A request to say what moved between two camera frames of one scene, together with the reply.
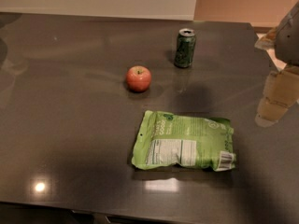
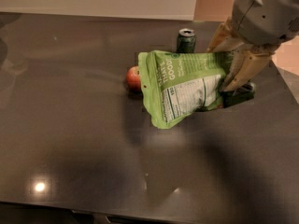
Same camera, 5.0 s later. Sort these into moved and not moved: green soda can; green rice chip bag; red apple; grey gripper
Moved: green rice chip bag; grey gripper
Not moved: red apple; green soda can
